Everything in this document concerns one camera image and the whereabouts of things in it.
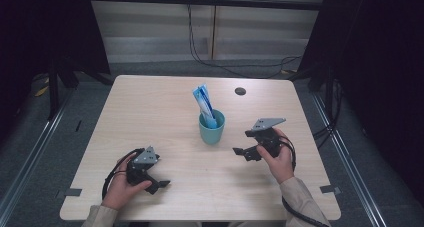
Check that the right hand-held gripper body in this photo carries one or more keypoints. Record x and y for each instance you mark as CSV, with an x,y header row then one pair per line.
x,y
266,133

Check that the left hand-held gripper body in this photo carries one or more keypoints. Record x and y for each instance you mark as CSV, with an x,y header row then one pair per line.
x,y
143,165

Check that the teal plastic cup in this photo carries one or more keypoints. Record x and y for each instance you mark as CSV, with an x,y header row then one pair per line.
x,y
211,133

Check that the white and blue toothpaste tube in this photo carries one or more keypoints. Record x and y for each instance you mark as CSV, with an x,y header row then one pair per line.
x,y
204,104

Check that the person's left hand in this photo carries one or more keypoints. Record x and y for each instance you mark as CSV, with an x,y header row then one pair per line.
x,y
121,190

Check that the person's right hand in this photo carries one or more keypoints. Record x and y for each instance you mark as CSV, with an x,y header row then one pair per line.
x,y
280,163

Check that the dark round table grommet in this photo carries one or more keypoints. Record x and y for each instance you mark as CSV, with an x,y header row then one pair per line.
x,y
240,91

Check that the grey tape strip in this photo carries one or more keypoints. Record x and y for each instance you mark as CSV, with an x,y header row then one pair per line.
x,y
330,189
73,192

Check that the black metal stand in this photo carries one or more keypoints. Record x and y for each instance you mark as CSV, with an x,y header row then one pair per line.
x,y
53,87

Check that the dark curtain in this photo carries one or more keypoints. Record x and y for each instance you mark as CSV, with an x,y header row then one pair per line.
x,y
40,30
380,70

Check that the black horizontal bar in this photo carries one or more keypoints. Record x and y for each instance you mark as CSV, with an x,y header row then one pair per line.
x,y
200,0

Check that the metal floor rail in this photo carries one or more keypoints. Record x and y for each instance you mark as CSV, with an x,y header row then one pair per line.
x,y
33,153
350,160

